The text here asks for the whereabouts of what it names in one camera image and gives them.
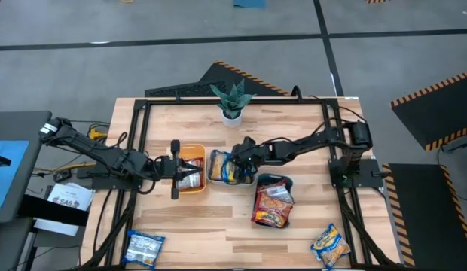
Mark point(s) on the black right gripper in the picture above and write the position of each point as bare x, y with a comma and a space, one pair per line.
256, 152

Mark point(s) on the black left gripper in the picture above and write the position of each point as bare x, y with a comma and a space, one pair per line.
166, 169

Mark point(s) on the blue yellow noodle pack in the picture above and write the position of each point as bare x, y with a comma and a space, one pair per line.
229, 180
216, 165
330, 246

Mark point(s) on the white red noodle pack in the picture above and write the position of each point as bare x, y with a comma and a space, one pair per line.
192, 183

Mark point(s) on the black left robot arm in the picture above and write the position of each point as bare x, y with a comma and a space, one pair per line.
105, 154

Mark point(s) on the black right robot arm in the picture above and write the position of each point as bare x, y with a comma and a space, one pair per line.
312, 143

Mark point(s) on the yellow plastic bin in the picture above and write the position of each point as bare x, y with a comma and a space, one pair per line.
197, 150

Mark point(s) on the white plastic bin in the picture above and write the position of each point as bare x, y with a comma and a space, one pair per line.
212, 182

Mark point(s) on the red orange noodle pack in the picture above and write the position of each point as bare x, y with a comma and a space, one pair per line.
269, 214
278, 192

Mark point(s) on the snake plant in white pot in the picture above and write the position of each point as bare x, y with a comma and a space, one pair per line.
232, 103

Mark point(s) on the blue white noodle pack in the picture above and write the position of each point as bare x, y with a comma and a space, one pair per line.
143, 249

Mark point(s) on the white printed paper sheet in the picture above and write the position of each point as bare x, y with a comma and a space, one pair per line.
66, 199

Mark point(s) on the black power adaptor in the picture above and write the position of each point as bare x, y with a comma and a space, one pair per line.
62, 176

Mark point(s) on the black flat board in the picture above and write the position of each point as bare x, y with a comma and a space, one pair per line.
49, 212

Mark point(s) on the grey desk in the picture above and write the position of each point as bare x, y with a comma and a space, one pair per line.
30, 128

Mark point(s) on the teal floor mat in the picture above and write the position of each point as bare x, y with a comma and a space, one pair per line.
249, 3

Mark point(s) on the grey metal stand foot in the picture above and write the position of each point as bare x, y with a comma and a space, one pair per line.
457, 145

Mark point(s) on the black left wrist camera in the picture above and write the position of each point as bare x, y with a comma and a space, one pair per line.
165, 167

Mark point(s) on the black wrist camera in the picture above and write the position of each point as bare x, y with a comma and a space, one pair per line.
249, 142
165, 167

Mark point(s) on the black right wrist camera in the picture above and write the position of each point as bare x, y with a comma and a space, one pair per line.
249, 142

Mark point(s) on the black aluminium table frame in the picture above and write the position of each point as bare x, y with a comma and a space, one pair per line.
143, 124

